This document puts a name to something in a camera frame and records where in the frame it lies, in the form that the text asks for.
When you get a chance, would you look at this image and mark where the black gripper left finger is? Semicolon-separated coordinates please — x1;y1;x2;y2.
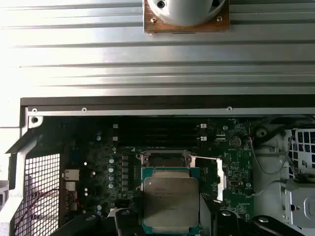
71;208;143;236

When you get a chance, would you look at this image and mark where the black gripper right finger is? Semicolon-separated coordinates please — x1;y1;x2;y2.
200;193;306;236

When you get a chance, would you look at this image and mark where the CPU with silver top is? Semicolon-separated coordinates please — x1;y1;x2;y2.
141;167;201;233

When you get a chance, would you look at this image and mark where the metal socket cover frame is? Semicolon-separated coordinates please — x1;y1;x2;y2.
190;151;227;203

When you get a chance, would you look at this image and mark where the CPU socket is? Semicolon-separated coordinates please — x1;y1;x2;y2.
136;148;205;205

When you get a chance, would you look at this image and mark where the green motherboard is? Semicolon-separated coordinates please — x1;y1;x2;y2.
59;117;254;236

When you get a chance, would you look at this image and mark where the silver rear port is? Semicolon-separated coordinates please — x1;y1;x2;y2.
63;169;80;181

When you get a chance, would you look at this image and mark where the silver coin battery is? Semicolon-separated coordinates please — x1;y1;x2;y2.
229;136;242;148

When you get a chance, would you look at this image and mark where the black open PC case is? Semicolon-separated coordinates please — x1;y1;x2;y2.
4;97;315;236

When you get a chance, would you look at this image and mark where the grey sleeved wire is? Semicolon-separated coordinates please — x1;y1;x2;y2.
250;136;293;174

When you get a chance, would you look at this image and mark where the brown square base plate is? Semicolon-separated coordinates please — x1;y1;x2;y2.
143;0;231;35

